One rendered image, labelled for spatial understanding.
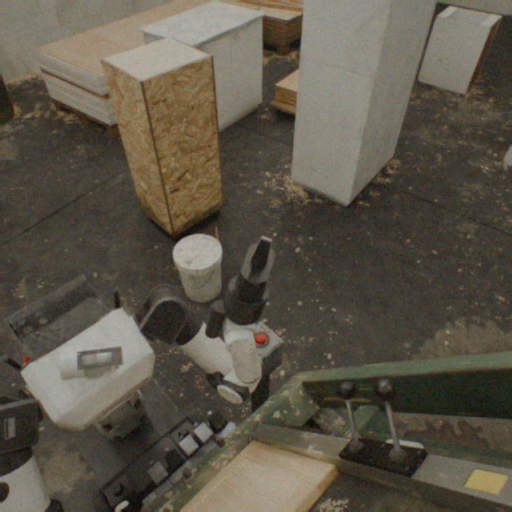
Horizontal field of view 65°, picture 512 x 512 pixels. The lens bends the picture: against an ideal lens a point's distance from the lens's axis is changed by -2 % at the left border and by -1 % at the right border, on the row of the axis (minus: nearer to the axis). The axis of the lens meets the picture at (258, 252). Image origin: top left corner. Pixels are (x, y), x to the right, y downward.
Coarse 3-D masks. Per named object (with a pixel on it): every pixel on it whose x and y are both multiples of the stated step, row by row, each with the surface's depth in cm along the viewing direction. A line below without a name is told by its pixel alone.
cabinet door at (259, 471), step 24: (240, 456) 118; (264, 456) 107; (288, 456) 98; (216, 480) 114; (240, 480) 104; (264, 480) 95; (288, 480) 88; (312, 480) 81; (192, 504) 109; (216, 504) 100; (240, 504) 92; (264, 504) 85; (288, 504) 79; (312, 504) 77
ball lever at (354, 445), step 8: (344, 384) 77; (352, 384) 77; (344, 392) 76; (352, 392) 76; (352, 408) 77; (352, 416) 76; (352, 424) 76; (352, 432) 75; (352, 440) 75; (352, 448) 74; (360, 448) 74
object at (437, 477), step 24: (264, 432) 117; (288, 432) 105; (312, 456) 89; (336, 456) 79; (432, 456) 61; (384, 480) 67; (408, 480) 61; (432, 480) 56; (456, 480) 54; (456, 504) 54; (480, 504) 49; (504, 504) 46
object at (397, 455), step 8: (376, 384) 67; (384, 384) 66; (392, 384) 66; (376, 392) 66; (384, 392) 65; (392, 392) 65; (384, 400) 66; (392, 416) 66; (392, 424) 65; (392, 432) 65; (400, 448) 64; (392, 456) 64; (400, 456) 63
